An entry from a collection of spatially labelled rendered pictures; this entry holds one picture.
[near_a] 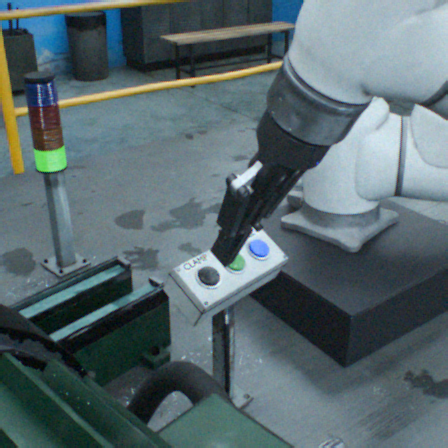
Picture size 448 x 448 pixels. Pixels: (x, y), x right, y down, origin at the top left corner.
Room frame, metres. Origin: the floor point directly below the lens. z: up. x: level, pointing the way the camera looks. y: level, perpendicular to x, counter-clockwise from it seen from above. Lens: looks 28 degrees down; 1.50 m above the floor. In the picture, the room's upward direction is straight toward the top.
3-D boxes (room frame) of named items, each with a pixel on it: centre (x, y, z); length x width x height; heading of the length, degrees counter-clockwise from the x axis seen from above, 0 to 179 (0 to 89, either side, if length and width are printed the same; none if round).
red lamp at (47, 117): (1.13, 0.35, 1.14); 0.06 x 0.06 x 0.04
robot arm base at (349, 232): (1.12, -0.23, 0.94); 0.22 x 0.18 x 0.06; 47
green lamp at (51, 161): (1.13, 0.35, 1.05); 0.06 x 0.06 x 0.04
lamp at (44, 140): (1.13, 0.35, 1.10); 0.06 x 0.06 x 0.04
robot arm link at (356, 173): (1.11, -0.25, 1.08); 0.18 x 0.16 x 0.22; 76
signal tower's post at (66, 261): (1.13, 0.35, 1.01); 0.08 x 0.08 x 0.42; 46
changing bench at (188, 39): (5.89, -0.09, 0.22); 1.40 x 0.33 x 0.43; 124
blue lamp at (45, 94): (1.13, 0.35, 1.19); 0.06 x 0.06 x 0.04
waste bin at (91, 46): (5.86, 1.29, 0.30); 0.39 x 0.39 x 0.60
